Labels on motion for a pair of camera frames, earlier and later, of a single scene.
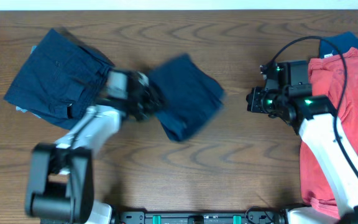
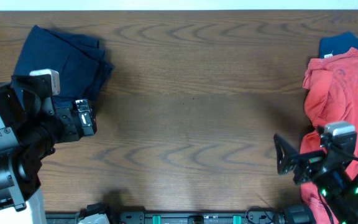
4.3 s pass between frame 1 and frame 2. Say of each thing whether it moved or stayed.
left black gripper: moved
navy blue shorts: moved
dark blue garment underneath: stayed
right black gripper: moved
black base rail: stayed
